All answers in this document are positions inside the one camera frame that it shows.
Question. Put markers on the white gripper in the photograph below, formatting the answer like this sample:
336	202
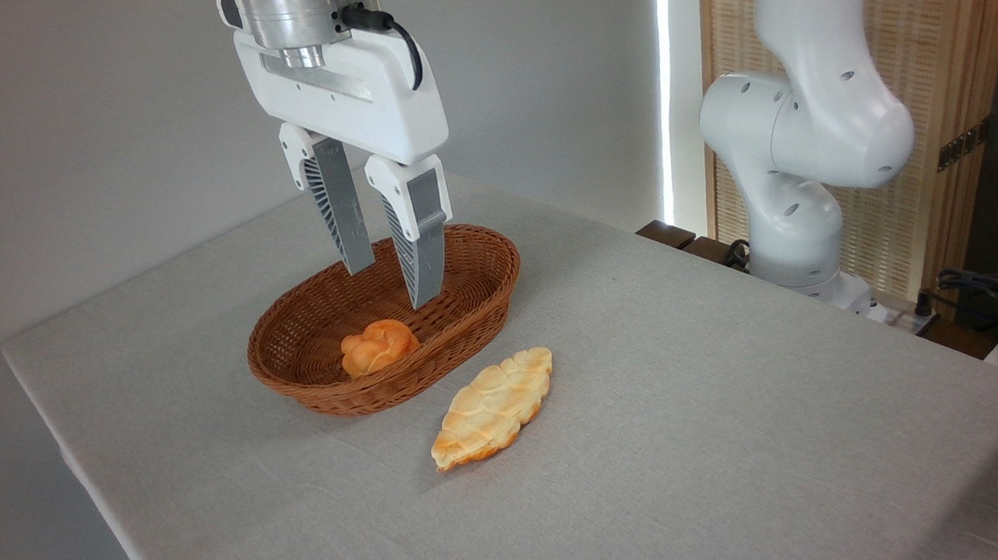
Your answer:
363	96

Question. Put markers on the long pale braided bread loaf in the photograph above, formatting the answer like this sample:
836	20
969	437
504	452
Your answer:
490	408

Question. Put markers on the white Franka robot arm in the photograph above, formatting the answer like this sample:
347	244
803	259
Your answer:
813	126

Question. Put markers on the small orange knotted bread roll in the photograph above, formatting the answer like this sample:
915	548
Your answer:
376	346

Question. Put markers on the brown oval wicker basket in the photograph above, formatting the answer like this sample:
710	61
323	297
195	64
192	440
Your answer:
467	326

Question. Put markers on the dark brown wooden base table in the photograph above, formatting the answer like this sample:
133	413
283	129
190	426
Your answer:
667	233

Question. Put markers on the grey tablecloth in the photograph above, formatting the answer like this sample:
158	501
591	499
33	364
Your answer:
695	442

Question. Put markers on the dark metal hinge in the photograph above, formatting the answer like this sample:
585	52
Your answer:
962	145

